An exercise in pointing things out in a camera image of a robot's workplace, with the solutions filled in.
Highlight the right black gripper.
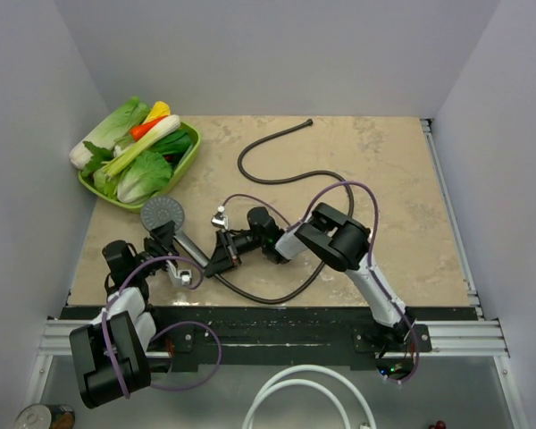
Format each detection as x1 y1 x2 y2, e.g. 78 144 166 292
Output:
205 228 266 277

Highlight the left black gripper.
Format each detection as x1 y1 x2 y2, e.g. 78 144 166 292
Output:
132 221 180 278

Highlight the white leek toy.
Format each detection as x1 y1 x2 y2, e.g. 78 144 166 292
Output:
101 114 181 178

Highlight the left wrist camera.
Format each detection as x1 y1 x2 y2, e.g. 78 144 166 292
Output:
165 261 198 290

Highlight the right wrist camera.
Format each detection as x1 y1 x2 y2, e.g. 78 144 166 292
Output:
211 206 229 231

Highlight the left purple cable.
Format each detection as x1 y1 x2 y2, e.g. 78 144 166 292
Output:
99 257 223 400

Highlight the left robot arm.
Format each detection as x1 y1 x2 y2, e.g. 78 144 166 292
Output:
69 221 178 408

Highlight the orange carrot toy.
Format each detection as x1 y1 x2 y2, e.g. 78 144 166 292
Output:
130 116 165 141

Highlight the yellow pepper toy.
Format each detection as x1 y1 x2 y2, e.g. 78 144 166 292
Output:
143 101 171 124

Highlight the white hose loop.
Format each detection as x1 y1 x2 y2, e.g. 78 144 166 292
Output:
241 365 377 429

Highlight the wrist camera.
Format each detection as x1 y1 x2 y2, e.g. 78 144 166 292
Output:
211 206 229 231
165 261 198 290

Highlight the black shower hose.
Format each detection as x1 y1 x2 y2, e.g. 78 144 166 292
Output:
205 117 356 306

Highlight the napa cabbage toy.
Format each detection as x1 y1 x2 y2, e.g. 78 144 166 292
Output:
70 97 150 170

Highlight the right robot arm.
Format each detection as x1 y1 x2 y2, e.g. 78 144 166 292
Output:
205 203 412 351

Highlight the dark green vegetable toy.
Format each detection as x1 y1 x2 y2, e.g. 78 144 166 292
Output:
148 130 192 156

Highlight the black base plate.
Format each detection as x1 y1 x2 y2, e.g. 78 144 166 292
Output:
62 306 479 373

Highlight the grey shower head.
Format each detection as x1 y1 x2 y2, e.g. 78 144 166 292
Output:
140 196 209 268

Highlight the tin can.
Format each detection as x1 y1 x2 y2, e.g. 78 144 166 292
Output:
13 404 76 429

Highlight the green plastic tray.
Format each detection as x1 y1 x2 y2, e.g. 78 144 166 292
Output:
77 121 203 215

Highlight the green lettuce toy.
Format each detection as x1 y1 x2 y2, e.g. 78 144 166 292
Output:
93 151 173 205

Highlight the red small object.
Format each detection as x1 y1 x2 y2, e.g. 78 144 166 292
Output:
428 420 447 429

